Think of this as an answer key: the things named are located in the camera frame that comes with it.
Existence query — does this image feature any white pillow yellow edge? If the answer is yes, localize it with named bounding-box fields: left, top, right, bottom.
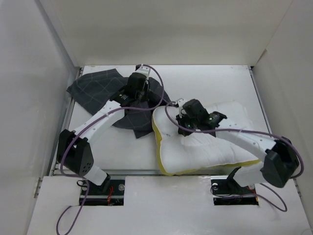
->
left=152, top=106, right=259, bottom=176

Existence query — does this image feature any dark grey checked pillowcase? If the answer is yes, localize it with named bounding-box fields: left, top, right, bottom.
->
left=67, top=69, right=162, bottom=139

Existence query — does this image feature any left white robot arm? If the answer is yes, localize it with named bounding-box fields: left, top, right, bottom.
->
left=57, top=68, right=150, bottom=194

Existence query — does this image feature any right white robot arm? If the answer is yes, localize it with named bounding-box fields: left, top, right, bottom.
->
left=175, top=99, right=302, bottom=194

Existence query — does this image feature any white foam front board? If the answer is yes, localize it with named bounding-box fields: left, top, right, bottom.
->
left=28, top=176, right=310, bottom=235

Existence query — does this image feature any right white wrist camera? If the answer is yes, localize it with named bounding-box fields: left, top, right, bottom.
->
left=172, top=98, right=187, bottom=118

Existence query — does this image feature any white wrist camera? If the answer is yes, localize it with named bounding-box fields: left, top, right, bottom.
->
left=135, top=64, right=151, bottom=78
left=172, top=98, right=187, bottom=118

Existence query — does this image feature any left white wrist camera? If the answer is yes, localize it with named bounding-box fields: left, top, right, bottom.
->
left=135, top=64, right=151, bottom=78

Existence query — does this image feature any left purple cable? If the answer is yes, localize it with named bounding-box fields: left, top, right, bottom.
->
left=56, top=64, right=164, bottom=235

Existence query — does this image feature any purple cable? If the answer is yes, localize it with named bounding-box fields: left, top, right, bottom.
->
left=56, top=64, right=164, bottom=235
left=165, top=101, right=304, bottom=212

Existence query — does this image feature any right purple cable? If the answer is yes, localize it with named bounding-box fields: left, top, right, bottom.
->
left=165, top=101, right=304, bottom=212

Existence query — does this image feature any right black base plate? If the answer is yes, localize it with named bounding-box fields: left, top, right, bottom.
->
left=210, top=177, right=259, bottom=206

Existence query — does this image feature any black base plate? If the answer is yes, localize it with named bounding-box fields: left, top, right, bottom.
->
left=84, top=179, right=125, bottom=206
left=210, top=177, right=259, bottom=206

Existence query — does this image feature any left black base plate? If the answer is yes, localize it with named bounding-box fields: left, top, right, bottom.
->
left=84, top=179, right=125, bottom=206

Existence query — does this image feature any aluminium front rail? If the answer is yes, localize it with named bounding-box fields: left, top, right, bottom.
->
left=48, top=166, right=235, bottom=176

